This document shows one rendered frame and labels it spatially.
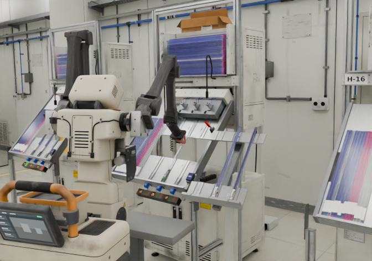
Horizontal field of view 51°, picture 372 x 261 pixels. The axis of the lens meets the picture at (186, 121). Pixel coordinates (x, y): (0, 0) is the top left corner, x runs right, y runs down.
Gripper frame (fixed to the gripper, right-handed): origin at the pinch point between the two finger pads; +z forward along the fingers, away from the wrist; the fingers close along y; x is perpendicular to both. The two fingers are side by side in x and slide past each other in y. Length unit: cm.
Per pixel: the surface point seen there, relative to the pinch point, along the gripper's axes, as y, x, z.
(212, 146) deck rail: -21.1, -1.4, 2.3
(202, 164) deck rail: -21.1, 12.8, 2.7
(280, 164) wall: 13, -94, 153
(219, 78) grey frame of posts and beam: -11.9, -46.5, -13.7
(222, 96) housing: -17.3, -34.7, -8.1
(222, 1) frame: -13, -83, -49
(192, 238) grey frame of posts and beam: -24, 52, 23
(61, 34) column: 317, -162, 5
